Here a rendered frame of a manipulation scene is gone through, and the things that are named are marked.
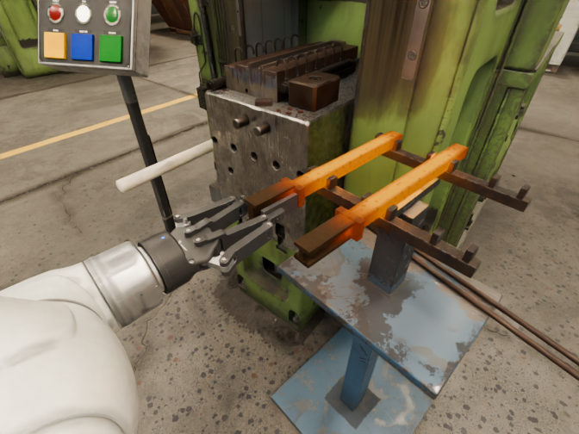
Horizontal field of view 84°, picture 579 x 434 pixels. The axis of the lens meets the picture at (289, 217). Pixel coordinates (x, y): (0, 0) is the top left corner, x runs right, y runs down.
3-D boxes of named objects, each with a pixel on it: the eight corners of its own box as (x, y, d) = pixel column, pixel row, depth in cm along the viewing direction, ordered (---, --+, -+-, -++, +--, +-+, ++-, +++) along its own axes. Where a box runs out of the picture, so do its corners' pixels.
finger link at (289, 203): (260, 209, 47) (264, 212, 47) (294, 191, 51) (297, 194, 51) (261, 225, 49) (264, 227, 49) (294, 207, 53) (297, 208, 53)
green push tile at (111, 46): (120, 62, 95) (121, 35, 94) (98, 60, 97) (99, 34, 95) (124, 64, 97) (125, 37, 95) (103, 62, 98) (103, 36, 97)
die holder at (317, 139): (302, 256, 103) (308, 122, 75) (222, 211, 122) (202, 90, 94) (381, 182, 137) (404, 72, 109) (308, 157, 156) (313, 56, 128)
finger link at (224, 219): (194, 256, 45) (187, 251, 45) (249, 216, 52) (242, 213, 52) (188, 234, 42) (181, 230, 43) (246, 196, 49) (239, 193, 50)
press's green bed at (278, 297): (299, 335, 133) (302, 255, 103) (236, 289, 151) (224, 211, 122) (364, 259, 166) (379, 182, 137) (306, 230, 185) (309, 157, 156)
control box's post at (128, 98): (177, 256, 168) (102, 15, 101) (172, 253, 170) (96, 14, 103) (183, 252, 170) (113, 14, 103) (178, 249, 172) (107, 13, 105)
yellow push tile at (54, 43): (63, 58, 99) (64, 32, 98) (43, 57, 100) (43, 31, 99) (68, 60, 101) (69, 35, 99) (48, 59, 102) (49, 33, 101)
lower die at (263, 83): (277, 102, 86) (277, 69, 81) (226, 88, 96) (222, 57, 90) (355, 70, 112) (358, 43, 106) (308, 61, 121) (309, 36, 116)
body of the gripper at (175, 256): (144, 271, 45) (202, 240, 50) (172, 308, 40) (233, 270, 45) (127, 231, 40) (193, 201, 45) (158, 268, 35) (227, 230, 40)
